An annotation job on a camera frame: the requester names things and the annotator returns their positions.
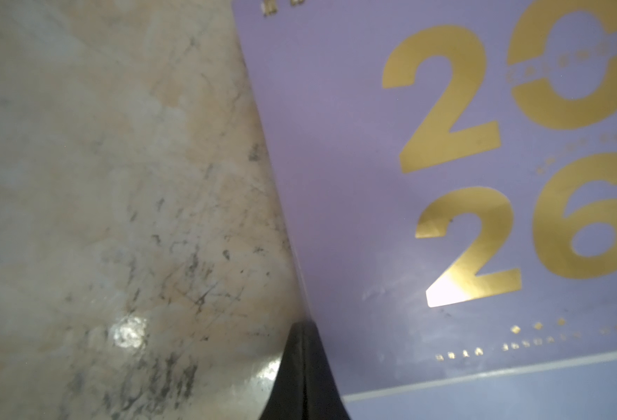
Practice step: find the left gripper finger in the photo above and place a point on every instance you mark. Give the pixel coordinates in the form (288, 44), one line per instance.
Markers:
(304, 388)

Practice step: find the purple calendar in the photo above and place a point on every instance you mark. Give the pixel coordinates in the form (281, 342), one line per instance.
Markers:
(447, 171)

